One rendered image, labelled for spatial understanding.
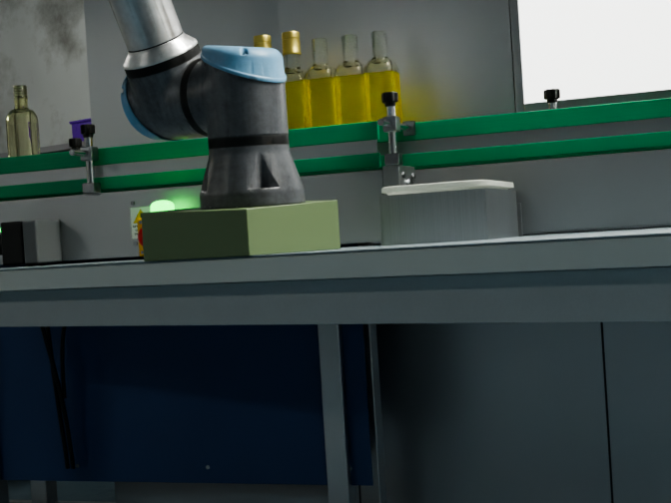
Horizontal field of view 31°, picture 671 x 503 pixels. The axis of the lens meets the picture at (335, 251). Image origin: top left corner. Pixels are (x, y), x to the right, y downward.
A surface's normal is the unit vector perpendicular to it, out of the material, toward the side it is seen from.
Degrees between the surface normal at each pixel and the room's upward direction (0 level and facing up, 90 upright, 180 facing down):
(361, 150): 90
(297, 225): 90
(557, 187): 90
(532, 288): 90
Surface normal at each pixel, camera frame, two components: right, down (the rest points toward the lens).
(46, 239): 0.94, -0.05
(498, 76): -0.35, 0.03
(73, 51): -0.61, 0.04
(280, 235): 0.79, -0.04
